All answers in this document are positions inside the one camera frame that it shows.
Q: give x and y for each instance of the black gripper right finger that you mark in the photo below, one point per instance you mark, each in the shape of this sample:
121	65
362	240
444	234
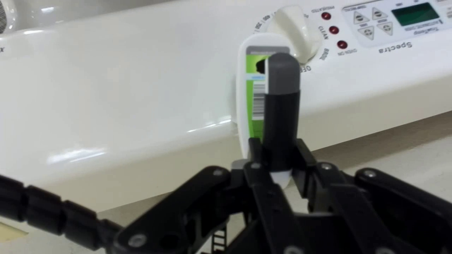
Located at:
283	121

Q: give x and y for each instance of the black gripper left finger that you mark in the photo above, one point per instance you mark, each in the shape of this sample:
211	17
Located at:
255	212

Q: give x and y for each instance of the white timer dial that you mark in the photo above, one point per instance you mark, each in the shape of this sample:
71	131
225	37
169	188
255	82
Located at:
297	28

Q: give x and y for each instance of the white gas stove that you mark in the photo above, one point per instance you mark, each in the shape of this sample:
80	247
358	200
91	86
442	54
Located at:
118	93

